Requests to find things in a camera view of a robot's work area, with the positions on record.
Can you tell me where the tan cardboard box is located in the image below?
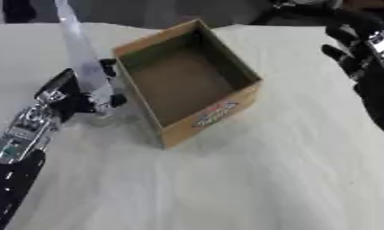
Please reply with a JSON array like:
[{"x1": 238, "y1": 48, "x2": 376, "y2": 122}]
[{"x1": 111, "y1": 18, "x2": 264, "y2": 150}]

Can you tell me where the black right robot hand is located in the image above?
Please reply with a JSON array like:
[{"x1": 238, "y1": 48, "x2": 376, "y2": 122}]
[{"x1": 318, "y1": 17, "x2": 384, "y2": 134}]

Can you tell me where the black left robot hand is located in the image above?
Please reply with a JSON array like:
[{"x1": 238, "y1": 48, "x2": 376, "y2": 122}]
[{"x1": 32, "y1": 57, "x2": 129, "y2": 123}]

